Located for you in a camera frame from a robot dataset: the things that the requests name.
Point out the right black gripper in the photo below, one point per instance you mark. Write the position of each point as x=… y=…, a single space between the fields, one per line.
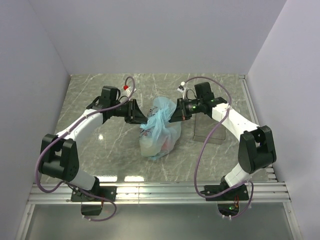
x=181 y=113

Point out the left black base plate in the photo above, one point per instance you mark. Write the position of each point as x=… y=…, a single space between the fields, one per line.
x=106 y=192

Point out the aluminium mounting rail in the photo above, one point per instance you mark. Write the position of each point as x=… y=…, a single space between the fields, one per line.
x=169 y=210

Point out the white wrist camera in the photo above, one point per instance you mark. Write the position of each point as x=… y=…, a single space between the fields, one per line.
x=182 y=88
x=128 y=91

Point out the clear plastic fruit tray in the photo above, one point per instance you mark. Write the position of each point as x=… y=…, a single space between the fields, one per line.
x=203 y=125

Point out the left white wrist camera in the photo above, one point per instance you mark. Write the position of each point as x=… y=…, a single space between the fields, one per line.
x=128 y=91

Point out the light blue plastic bag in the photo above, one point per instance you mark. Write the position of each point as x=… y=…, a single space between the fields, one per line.
x=158 y=136

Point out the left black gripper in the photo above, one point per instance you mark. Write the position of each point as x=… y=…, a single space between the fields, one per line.
x=135 y=116

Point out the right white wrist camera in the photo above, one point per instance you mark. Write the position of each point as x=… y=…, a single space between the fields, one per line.
x=182 y=88

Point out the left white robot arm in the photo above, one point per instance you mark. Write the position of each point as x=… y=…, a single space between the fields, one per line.
x=59 y=153

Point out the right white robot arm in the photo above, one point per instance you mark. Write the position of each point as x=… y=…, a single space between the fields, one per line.
x=256 y=148

